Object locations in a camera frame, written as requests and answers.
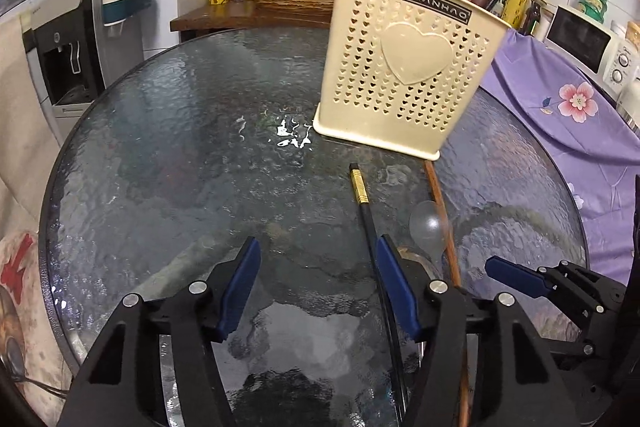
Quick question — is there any water dispenser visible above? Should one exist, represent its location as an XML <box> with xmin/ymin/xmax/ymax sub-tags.
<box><xmin>25</xmin><ymin>0</ymin><xmax>153</xmax><ymax>143</ymax></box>

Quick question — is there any brown wooden chopstick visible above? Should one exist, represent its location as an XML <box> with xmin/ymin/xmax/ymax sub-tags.
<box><xmin>424</xmin><ymin>160</ymin><xmax>471</xmax><ymax>427</ymax></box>

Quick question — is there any beige cloth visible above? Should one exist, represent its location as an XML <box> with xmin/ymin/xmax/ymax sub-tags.
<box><xmin>0</xmin><ymin>17</ymin><xmax>60</xmax><ymax>236</ymax></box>

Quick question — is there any clear plastic spoon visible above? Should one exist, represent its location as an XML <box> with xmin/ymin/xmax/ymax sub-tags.
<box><xmin>409</xmin><ymin>200</ymin><xmax>448</xmax><ymax>261</ymax></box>

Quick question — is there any black gold-tipped chopstick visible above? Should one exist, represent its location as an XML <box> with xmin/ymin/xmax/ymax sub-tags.
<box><xmin>349</xmin><ymin>162</ymin><xmax>408</xmax><ymax>423</ymax></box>

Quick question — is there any white microwave oven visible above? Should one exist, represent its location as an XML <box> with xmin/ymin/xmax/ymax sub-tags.
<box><xmin>544</xmin><ymin>5</ymin><xmax>639</xmax><ymax>103</ymax></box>

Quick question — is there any purple floral cloth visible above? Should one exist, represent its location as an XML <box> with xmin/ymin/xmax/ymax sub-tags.
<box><xmin>482</xmin><ymin>29</ymin><xmax>639</xmax><ymax>284</ymax></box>

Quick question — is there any cream plastic utensil holder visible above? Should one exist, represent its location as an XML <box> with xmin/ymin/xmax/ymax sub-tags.
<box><xmin>314</xmin><ymin>0</ymin><xmax>510</xmax><ymax>161</ymax></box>

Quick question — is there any round glass table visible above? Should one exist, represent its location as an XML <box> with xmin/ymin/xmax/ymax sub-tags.
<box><xmin>40</xmin><ymin>29</ymin><xmax>586</xmax><ymax>426</ymax></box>

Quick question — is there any dark glass bottle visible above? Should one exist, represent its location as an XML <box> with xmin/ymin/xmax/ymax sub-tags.
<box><xmin>520</xmin><ymin>0</ymin><xmax>541</xmax><ymax>36</ymax></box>

